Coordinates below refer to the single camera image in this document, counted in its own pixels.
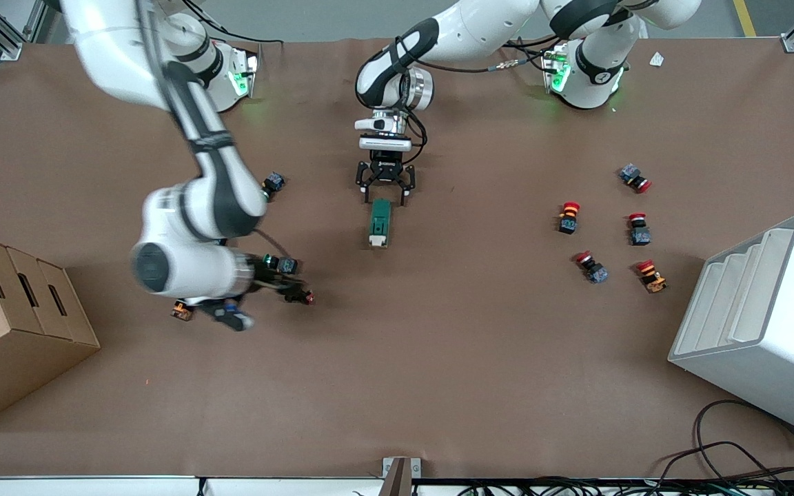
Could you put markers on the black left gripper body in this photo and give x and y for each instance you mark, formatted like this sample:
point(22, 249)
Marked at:
point(386, 167)

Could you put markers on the green load switch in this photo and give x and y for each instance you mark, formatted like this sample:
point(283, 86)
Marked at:
point(380, 220)

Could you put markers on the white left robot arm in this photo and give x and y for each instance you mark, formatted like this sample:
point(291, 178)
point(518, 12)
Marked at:
point(473, 27)

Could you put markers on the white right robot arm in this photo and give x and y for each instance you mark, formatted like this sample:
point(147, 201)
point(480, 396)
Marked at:
point(176, 269)

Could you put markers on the green pushbutton blue contact block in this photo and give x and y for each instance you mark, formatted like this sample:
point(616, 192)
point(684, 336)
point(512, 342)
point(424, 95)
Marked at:
point(274, 183)
point(287, 265)

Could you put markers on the black square pushbutton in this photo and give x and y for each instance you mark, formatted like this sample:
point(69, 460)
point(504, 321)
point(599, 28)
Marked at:
point(304, 297)

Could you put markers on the brown table cover sheet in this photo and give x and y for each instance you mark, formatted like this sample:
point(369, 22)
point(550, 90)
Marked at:
point(438, 344)

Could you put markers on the red pushbutton black contact block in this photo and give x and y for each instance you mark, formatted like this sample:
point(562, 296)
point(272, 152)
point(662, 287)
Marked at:
point(569, 217)

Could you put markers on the red pushbutton blue contact block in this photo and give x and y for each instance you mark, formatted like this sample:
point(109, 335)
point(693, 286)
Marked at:
point(592, 267)
point(639, 231)
point(635, 178)

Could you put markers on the brown cardboard box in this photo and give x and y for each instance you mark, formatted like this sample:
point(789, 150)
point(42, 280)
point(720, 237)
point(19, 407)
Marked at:
point(11, 331)

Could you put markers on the red pushbutton orange contact block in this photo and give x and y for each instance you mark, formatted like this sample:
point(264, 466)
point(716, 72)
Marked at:
point(650, 275)

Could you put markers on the small white paper scrap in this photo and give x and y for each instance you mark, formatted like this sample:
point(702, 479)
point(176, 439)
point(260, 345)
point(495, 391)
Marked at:
point(657, 59)

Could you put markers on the white stepped plastic bin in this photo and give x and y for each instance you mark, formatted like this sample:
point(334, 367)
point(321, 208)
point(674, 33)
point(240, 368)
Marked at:
point(762, 331)

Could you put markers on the black selector switch orange block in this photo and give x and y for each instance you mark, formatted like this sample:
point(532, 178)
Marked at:
point(180, 313)

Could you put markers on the white table edge rail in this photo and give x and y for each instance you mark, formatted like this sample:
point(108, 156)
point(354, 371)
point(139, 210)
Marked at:
point(94, 486)

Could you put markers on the metal table edge bracket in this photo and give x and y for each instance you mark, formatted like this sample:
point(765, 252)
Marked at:
point(400, 472)

